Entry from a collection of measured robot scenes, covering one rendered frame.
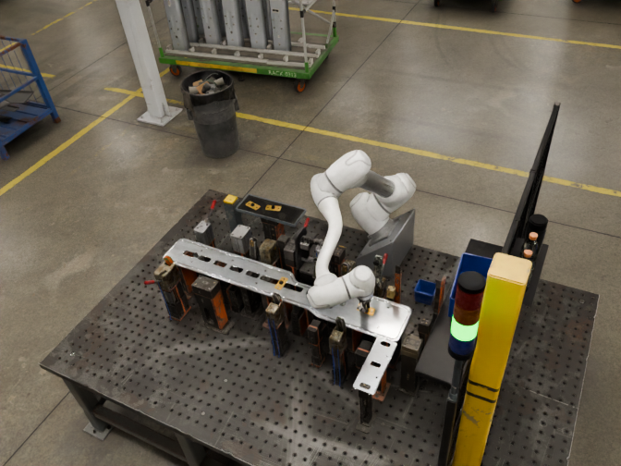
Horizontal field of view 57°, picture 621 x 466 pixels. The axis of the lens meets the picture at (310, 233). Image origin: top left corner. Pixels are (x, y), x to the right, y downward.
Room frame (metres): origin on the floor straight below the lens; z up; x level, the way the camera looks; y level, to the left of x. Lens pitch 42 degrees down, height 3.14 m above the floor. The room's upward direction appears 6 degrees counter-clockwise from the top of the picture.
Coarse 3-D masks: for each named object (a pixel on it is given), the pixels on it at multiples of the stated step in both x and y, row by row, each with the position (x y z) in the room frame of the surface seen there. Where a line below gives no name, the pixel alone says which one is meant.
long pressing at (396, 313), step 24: (192, 240) 2.42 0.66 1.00; (192, 264) 2.22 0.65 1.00; (240, 264) 2.19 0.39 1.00; (264, 264) 2.16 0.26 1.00; (264, 288) 1.99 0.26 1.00; (288, 288) 1.98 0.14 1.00; (312, 312) 1.81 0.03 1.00; (336, 312) 1.80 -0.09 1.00; (360, 312) 1.78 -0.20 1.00; (384, 312) 1.76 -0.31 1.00; (408, 312) 1.75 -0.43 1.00; (384, 336) 1.62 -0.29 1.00
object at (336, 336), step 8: (336, 328) 1.68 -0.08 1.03; (336, 336) 1.62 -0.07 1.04; (344, 336) 1.63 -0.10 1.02; (336, 344) 1.59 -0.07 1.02; (344, 344) 1.63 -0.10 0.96; (336, 352) 1.59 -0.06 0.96; (344, 352) 1.64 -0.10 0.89; (336, 360) 1.61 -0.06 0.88; (344, 360) 1.63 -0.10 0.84; (336, 368) 1.59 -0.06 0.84; (344, 368) 1.62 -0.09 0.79; (336, 376) 1.60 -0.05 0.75; (344, 376) 1.61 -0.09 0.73; (336, 384) 1.58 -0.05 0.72
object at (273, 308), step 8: (272, 304) 1.85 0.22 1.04; (280, 304) 1.84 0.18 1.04; (272, 312) 1.80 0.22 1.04; (280, 312) 1.83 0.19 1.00; (272, 320) 1.80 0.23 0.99; (280, 320) 1.82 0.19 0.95; (272, 328) 1.81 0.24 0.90; (280, 328) 1.82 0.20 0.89; (272, 336) 1.82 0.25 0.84; (280, 336) 1.81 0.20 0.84; (272, 344) 1.82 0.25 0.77; (280, 344) 1.79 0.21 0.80; (288, 344) 1.85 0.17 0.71; (272, 352) 1.82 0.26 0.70; (280, 352) 1.80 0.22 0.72; (288, 352) 1.81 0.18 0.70
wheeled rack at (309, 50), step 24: (312, 0) 6.06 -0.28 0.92; (168, 48) 6.63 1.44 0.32; (192, 48) 6.54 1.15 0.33; (216, 48) 6.59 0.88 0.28; (240, 48) 6.46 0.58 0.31; (312, 48) 6.32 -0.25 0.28; (240, 72) 6.25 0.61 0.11; (264, 72) 5.94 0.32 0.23; (288, 72) 5.82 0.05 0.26; (312, 72) 5.82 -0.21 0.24
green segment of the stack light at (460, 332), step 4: (452, 320) 0.96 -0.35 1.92; (452, 324) 0.95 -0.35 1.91; (456, 324) 0.94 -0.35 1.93; (476, 324) 0.93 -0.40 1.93; (452, 328) 0.95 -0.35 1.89; (456, 328) 0.93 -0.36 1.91; (460, 328) 0.92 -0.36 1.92; (464, 328) 0.92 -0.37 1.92; (468, 328) 0.92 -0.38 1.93; (472, 328) 0.92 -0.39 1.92; (476, 328) 0.93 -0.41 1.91; (452, 332) 0.95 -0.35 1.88; (456, 332) 0.93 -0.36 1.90; (460, 332) 0.92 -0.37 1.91; (464, 332) 0.92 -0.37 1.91; (468, 332) 0.92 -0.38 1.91; (472, 332) 0.92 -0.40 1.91; (476, 332) 0.93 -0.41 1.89; (456, 336) 0.93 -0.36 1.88; (460, 336) 0.92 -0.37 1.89; (464, 336) 0.92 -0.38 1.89; (468, 336) 0.92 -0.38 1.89; (472, 336) 0.92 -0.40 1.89; (464, 340) 0.92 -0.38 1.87; (468, 340) 0.92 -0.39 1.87
